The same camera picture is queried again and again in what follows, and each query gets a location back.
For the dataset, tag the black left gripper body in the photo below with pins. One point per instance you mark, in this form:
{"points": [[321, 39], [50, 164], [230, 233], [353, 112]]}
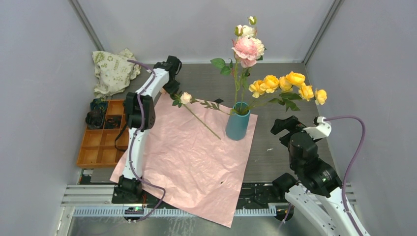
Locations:
{"points": [[171, 86]]}

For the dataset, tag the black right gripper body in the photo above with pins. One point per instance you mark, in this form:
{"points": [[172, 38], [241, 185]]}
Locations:
{"points": [[290, 124]]}

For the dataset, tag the yellow rose stem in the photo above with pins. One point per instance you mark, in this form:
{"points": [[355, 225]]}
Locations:
{"points": [[285, 91]]}

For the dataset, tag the small peach rose stem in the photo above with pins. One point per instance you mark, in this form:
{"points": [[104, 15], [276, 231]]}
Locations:
{"points": [[186, 98]]}

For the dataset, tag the teal cylindrical vase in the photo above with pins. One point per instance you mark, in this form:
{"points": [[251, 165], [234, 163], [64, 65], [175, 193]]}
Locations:
{"points": [[238, 121]]}

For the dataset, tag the large pink peony stem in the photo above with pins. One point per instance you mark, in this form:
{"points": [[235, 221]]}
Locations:
{"points": [[247, 51]]}

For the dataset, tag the white rose stem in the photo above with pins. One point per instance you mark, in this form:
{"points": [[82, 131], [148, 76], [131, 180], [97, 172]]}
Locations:
{"points": [[249, 30]]}

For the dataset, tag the pink wrapping paper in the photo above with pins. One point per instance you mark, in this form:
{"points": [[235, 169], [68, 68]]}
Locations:
{"points": [[195, 171]]}

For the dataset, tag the black printed ribbon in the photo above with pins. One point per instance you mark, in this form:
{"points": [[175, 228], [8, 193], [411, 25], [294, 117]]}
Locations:
{"points": [[122, 139]]}

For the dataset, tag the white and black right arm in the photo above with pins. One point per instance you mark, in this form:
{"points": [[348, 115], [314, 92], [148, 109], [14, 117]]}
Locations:
{"points": [[315, 189]]}

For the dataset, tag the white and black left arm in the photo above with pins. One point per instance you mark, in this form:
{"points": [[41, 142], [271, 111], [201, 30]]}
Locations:
{"points": [[140, 118]]}

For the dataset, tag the printed cream cloth bag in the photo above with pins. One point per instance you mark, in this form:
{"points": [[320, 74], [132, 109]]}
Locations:
{"points": [[114, 72]]}

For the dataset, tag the dark rolled fabric middle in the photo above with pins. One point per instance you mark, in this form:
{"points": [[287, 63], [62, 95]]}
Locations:
{"points": [[112, 122]]}

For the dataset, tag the dark rolled fabric top-left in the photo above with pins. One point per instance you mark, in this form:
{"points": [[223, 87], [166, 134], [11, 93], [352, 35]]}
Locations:
{"points": [[99, 104]]}

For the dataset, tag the dark rolled fabric middle-left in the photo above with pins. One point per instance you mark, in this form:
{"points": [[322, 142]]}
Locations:
{"points": [[95, 119]]}

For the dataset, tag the orange compartment tray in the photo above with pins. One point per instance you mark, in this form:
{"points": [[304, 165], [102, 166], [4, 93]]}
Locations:
{"points": [[97, 146]]}

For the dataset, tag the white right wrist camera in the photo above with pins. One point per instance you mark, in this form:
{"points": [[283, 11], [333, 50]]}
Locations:
{"points": [[321, 130]]}

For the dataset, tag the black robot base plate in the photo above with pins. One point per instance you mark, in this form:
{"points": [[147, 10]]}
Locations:
{"points": [[253, 195]]}

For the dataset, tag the aluminium slotted rail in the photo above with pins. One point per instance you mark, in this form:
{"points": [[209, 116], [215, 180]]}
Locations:
{"points": [[136, 211]]}

